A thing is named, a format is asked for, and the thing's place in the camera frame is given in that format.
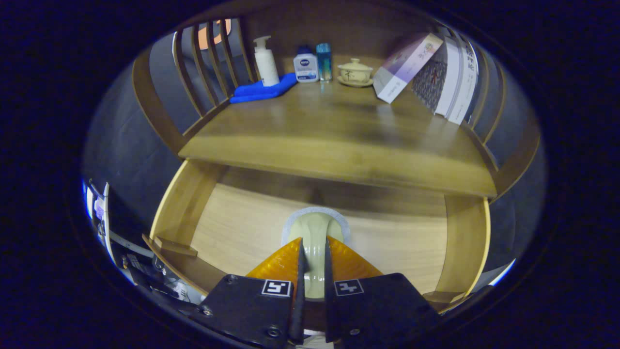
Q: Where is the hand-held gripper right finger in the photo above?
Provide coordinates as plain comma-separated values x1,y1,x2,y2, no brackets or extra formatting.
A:
324,236,441,346

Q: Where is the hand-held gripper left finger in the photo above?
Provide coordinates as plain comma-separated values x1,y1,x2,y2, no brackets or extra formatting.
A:
189,237,307,349

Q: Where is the wooden drawer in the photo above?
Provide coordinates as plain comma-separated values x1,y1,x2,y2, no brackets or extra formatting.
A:
142,159,491,313

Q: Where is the pale green ceramic ornament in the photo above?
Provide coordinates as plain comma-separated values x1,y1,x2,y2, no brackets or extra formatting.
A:
281,207,351,300

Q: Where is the wooden countertop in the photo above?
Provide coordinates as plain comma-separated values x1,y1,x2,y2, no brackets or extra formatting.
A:
178,78,498,198

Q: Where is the wooden cabinet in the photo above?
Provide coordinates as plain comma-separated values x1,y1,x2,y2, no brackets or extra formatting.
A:
132,0,541,199

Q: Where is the black backdrop cloth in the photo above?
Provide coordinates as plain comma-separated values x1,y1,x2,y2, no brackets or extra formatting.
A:
82,19,548,272

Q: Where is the blue cloth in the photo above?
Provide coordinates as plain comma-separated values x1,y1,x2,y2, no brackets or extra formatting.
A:
229,73,298,104

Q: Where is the dark patterned book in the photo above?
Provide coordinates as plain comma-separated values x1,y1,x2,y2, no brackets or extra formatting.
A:
411,51,449,114

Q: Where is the beige lidded tea cup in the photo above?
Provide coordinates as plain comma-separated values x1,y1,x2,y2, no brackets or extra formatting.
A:
337,58,374,88

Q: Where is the purple and white book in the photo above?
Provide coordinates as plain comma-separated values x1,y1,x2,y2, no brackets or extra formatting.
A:
373,32,444,104

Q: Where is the white pump bottle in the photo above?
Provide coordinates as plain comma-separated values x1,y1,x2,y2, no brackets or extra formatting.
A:
253,35,280,87

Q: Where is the white bottle with blue cap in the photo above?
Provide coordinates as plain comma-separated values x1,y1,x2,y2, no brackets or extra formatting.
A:
293,45,319,83

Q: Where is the small teal bottle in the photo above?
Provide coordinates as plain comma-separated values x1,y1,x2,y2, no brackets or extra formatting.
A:
316,43,333,82

